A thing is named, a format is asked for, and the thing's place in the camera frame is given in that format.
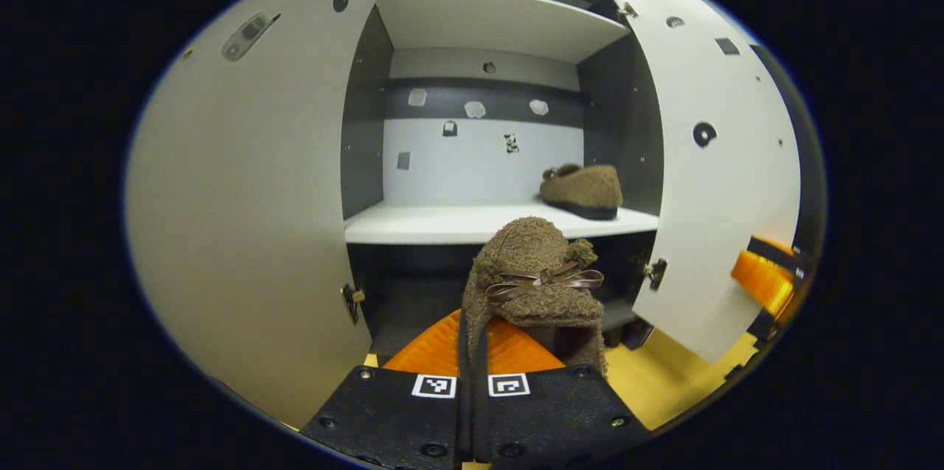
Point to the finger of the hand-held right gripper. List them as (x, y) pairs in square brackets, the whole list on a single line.
[(767, 282)]

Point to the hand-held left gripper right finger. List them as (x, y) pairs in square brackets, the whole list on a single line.
[(553, 418)]

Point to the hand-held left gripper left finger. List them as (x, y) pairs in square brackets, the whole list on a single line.
[(398, 418)]

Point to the brown fluffy shoe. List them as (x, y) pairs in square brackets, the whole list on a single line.
[(527, 256), (586, 189)]

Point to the white shoe cabinet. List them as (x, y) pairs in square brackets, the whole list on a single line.
[(472, 175)]

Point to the white thick cabinet shelf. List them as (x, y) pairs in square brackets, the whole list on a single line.
[(457, 225)]

